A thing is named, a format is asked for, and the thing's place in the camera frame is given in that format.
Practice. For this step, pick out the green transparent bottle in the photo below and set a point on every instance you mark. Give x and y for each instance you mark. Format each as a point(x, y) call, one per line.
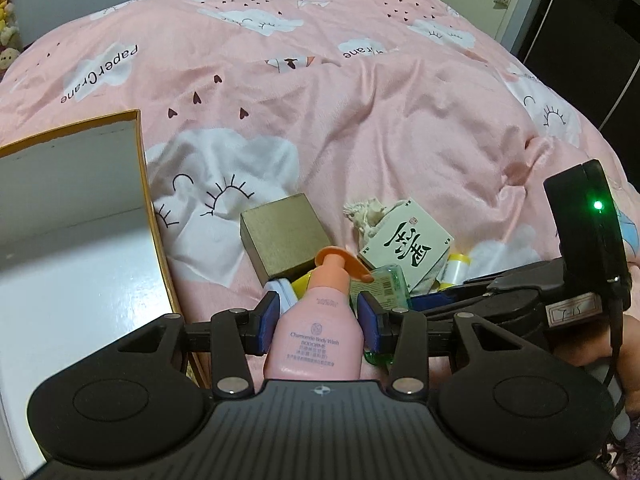
point(390, 285)

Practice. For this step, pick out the orange-rimmed white cardboard box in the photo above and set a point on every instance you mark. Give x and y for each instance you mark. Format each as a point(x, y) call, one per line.
point(65, 240)

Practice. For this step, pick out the pink pump bottle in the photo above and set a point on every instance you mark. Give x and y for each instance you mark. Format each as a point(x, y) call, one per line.
point(315, 330)

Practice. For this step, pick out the pink printed blanket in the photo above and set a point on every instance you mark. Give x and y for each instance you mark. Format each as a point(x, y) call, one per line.
point(320, 100)

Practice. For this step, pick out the pile of plush toys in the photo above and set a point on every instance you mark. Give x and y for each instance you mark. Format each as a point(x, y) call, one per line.
point(7, 20)

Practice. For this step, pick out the gold cardboard box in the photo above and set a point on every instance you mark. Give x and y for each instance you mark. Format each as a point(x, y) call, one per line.
point(287, 232)

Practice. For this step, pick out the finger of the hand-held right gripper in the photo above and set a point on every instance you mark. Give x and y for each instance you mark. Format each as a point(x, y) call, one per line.
point(450, 296)
point(465, 314)

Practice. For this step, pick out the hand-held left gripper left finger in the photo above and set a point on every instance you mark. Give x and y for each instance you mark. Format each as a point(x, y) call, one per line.
point(269, 326)

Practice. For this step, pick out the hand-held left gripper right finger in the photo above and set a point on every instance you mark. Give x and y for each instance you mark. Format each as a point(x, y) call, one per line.
point(368, 325)

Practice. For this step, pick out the white calligraphy print box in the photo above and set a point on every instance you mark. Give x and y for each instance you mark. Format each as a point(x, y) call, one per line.
point(407, 245)

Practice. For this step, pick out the yellow-capped white bottle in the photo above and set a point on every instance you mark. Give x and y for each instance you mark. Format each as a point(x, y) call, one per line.
point(457, 267)

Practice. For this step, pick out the beige figurine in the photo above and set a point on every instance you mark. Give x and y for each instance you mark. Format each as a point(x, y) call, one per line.
point(367, 217)

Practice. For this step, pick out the dark cabinet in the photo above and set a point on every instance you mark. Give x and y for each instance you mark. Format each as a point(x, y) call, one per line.
point(585, 20)

